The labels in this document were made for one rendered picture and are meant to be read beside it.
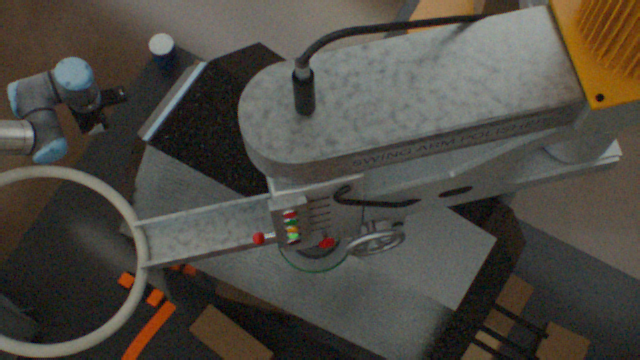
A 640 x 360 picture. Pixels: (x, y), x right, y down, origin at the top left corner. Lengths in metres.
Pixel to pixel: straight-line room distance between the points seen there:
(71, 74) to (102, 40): 1.52
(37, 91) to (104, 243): 1.22
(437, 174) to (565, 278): 1.53
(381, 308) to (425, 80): 0.98
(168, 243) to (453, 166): 0.77
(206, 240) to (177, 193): 0.44
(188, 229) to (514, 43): 0.97
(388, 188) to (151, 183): 0.97
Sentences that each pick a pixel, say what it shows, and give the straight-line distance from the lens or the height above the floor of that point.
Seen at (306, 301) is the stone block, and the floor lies 0.67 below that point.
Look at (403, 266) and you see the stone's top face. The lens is 2.39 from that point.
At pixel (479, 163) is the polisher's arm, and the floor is 1.44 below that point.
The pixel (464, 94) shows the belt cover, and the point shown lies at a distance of 1.62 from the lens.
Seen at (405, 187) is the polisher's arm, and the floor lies 1.38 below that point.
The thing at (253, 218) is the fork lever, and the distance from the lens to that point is 2.17.
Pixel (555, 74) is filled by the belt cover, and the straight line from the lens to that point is 1.68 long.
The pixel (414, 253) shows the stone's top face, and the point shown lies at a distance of 2.40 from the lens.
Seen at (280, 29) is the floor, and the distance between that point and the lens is 3.66.
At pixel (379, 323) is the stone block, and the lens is 2.46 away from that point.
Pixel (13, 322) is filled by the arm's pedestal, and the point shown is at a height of 0.24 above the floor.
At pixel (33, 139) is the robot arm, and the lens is 2.18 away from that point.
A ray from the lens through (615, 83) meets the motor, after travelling 1.67.
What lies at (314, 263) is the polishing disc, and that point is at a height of 0.89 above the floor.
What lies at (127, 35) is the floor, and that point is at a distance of 3.75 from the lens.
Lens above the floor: 3.13
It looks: 69 degrees down
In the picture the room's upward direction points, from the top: 3 degrees counter-clockwise
